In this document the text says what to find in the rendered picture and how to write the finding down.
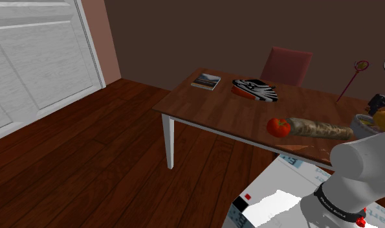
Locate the grey bowl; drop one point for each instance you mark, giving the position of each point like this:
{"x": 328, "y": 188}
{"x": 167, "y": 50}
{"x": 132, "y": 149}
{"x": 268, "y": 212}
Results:
{"x": 361, "y": 128}

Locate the red chair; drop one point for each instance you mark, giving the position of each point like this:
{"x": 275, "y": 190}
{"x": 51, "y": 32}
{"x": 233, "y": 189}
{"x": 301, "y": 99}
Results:
{"x": 285, "y": 66}

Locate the book with landscape cover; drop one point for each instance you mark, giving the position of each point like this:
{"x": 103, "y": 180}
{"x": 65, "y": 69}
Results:
{"x": 206, "y": 81}

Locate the red tomato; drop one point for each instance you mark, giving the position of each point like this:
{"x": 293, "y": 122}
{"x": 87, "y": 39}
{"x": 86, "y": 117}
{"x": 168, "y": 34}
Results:
{"x": 277, "y": 128}

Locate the white panelled door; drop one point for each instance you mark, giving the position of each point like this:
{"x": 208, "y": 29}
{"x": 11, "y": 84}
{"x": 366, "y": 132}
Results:
{"x": 37, "y": 63}

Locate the yellow lemon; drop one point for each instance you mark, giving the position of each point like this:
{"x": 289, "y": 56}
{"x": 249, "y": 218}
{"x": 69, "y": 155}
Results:
{"x": 384, "y": 120}

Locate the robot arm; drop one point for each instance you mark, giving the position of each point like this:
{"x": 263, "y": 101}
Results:
{"x": 359, "y": 164}

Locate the brown wrapped burrito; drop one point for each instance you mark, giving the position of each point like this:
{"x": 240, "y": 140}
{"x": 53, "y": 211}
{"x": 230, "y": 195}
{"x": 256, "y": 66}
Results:
{"x": 318, "y": 128}

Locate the pink star wand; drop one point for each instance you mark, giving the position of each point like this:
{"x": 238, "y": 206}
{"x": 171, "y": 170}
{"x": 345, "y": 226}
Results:
{"x": 353, "y": 79}

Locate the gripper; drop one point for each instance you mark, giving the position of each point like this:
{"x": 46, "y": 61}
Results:
{"x": 382, "y": 101}

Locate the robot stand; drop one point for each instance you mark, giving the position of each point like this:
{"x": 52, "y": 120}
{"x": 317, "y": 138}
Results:
{"x": 274, "y": 186}

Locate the brown wooden table white legs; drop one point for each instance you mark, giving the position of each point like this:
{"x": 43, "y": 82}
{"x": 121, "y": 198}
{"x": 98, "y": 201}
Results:
{"x": 217, "y": 104}

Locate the black white striped shoe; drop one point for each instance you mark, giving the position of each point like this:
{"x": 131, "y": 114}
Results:
{"x": 257, "y": 90}

